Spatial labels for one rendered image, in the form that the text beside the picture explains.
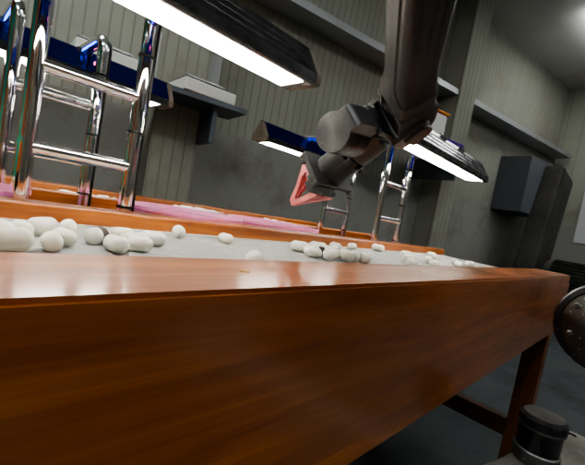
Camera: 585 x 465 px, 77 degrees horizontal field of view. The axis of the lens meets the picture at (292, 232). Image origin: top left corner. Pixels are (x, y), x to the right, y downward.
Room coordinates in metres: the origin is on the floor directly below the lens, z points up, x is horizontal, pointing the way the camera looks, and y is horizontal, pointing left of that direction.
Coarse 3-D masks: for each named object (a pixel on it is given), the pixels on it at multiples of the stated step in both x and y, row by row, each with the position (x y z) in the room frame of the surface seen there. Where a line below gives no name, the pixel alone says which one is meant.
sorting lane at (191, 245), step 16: (80, 224) 0.53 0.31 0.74; (80, 240) 0.42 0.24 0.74; (176, 240) 0.56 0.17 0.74; (192, 240) 0.59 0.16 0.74; (208, 240) 0.62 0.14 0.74; (240, 240) 0.71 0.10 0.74; (256, 240) 0.76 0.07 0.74; (176, 256) 0.42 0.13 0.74; (192, 256) 0.44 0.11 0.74; (208, 256) 0.46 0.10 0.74; (224, 256) 0.48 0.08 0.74; (240, 256) 0.51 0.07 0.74; (272, 256) 0.56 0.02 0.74; (288, 256) 0.60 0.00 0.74; (304, 256) 0.64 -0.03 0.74; (320, 256) 0.68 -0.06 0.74; (384, 256) 0.92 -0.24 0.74; (400, 256) 1.02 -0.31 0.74; (448, 256) 1.45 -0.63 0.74
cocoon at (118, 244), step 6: (108, 234) 0.39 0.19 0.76; (114, 234) 0.39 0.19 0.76; (108, 240) 0.38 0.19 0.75; (114, 240) 0.37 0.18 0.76; (120, 240) 0.37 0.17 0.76; (126, 240) 0.38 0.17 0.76; (108, 246) 0.38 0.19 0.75; (114, 246) 0.37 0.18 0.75; (120, 246) 0.37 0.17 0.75; (126, 246) 0.38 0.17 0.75; (114, 252) 0.37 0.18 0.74; (120, 252) 0.37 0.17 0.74
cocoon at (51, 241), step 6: (42, 234) 0.34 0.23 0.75; (48, 234) 0.33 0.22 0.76; (54, 234) 0.33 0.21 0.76; (60, 234) 0.35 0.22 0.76; (42, 240) 0.33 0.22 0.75; (48, 240) 0.33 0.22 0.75; (54, 240) 0.33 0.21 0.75; (60, 240) 0.33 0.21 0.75; (42, 246) 0.33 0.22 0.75; (48, 246) 0.33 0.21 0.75; (54, 246) 0.33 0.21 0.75; (60, 246) 0.33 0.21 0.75
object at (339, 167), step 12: (300, 156) 0.61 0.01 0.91; (312, 156) 0.61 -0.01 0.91; (324, 156) 0.61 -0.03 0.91; (336, 156) 0.58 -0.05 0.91; (312, 168) 0.59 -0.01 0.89; (324, 168) 0.60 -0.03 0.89; (336, 168) 0.59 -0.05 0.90; (348, 168) 0.58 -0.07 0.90; (360, 168) 0.59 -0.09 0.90; (312, 180) 0.58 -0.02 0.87; (324, 180) 0.59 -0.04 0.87; (336, 180) 0.60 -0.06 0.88; (348, 180) 0.66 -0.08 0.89; (348, 192) 0.64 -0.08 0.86
